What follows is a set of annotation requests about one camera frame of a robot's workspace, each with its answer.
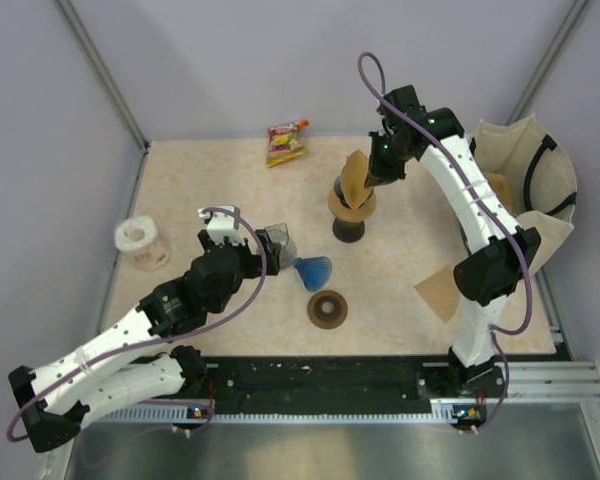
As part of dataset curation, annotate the brown paper coffee filter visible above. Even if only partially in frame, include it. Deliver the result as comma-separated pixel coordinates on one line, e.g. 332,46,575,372
340,150,371,210

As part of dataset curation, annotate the blue glass dripper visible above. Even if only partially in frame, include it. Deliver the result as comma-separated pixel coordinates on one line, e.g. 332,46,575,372
292,256,333,292
333,175,373,210

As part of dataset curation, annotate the light wooden dripper ring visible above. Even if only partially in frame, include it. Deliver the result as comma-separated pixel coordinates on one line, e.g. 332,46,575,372
327,192,379,224

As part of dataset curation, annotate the dark wooden dripper ring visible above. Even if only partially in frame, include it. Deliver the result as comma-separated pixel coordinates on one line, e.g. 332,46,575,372
307,289,350,331

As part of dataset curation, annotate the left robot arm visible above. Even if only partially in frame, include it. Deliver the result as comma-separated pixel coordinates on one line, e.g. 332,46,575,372
8,230,283,453

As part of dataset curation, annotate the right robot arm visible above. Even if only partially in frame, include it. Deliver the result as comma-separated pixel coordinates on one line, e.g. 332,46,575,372
365,85,541,396

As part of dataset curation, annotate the brown paper filter right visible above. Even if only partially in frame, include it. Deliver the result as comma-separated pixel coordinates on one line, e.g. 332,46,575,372
414,266,460,323

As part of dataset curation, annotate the grey glass pitcher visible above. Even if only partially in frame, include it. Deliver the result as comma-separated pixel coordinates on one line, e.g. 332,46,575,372
265,223,297,270

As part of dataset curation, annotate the black tumbler with red lid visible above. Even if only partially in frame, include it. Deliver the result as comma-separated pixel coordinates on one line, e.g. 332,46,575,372
332,217,366,243

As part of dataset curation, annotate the colourful snack packet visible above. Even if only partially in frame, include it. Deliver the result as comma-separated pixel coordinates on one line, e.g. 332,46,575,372
266,119,310,168

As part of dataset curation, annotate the brown box in bag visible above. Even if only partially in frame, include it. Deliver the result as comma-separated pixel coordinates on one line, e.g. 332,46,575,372
484,172,513,213

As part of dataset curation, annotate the white toilet paper roll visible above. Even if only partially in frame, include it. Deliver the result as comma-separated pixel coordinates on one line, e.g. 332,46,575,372
113,215,171,272

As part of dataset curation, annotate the cream canvas tote bag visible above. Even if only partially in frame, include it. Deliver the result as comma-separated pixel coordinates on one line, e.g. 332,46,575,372
471,115,577,275

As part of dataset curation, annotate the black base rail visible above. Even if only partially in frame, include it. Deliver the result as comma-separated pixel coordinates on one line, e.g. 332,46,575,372
159,355,488,416

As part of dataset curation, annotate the grey slotted cable duct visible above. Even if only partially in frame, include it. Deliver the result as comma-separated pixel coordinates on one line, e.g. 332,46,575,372
89,403,216,422

